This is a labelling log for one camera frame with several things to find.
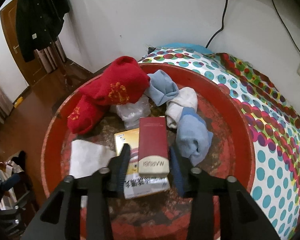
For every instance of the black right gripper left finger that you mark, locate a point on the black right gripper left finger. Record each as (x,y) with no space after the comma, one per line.
(60,216)

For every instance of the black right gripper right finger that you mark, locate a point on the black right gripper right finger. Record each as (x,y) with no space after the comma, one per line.
(240,216)

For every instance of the red Marubi box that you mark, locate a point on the red Marubi box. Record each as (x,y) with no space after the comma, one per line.
(153,155)

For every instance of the colourful polka dot bedsheet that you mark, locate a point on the colourful polka dot bedsheet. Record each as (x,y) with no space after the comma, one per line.
(274,126)

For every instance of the white tissue paper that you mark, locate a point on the white tissue paper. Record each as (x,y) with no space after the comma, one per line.
(88,157)

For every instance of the blue white sock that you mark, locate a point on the blue white sock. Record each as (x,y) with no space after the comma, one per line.
(161,88)
(193,139)

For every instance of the red sock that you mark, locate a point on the red sock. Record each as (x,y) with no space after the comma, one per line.
(86,115)
(122,82)

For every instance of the clear plastic bag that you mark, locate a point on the clear plastic bag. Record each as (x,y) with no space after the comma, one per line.
(130,113)

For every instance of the round red tray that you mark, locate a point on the round red tray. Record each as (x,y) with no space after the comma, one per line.
(162,215)

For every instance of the dark hanging jacket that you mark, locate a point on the dark hanging jacket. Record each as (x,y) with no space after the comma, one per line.
(38,23)

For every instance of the black plug with cable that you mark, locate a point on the black plug with cable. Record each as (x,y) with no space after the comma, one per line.
(222,24)

